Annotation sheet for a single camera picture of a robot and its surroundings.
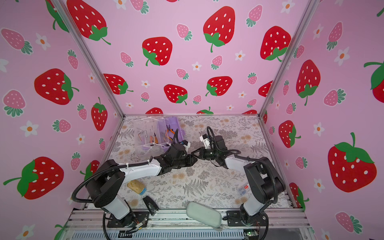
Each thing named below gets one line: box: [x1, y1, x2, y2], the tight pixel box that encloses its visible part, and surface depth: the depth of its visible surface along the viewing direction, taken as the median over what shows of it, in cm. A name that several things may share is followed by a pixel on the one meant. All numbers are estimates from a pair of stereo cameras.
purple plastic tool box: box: [134, 116, 184, 153], surface depth 104 cm
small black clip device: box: [142, 195, 160, 216], surface depth 79 cm
